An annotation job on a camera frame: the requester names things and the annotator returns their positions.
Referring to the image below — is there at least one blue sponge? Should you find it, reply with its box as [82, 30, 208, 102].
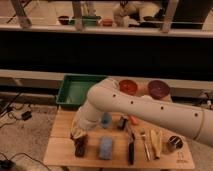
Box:
[99, 136, 113, 160]

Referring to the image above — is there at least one yellow banana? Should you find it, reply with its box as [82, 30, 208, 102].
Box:
[150, 130, 162, 159]

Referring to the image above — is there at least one metal cup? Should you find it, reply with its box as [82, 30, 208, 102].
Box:
[167, 136, 183, 152]

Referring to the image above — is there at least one background green tray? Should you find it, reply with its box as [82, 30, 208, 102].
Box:
[82, 16, 101, 26]

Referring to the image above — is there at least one metal spoon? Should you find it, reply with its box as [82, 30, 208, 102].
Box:
[140, 130, 151, 162]

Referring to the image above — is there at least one purple grape bunch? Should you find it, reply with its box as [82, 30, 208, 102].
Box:
[74, 136, 86, 146]

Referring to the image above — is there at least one black handled knife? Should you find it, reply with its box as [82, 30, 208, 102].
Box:
[128, 131, 135, 165]

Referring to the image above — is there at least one background orange bowl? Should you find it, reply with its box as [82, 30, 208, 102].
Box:
[102, 19, 113, 27]

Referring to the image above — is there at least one background dark red bowl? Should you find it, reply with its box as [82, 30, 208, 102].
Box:
[58, 16, 69, 25]

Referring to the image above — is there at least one orange carrot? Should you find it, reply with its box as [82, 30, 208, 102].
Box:
[130, 115, 139, 125]

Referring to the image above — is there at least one black rectangular block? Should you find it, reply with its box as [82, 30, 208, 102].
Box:
[75, 135, 88, 157]

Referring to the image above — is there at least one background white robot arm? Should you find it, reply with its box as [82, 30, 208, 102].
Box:
[113, 0, 162, 27]

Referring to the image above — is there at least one green plastic tray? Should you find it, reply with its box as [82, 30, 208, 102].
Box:
[56, 74, 105, 108]

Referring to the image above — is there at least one purple bowl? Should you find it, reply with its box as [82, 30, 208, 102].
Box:
[148, 80, 170, 99]

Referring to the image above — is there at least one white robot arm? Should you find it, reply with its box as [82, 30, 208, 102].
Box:
[71, 78, 213, 147]

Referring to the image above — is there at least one black power adapter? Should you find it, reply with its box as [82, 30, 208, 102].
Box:
[21, 111, 32, 121]

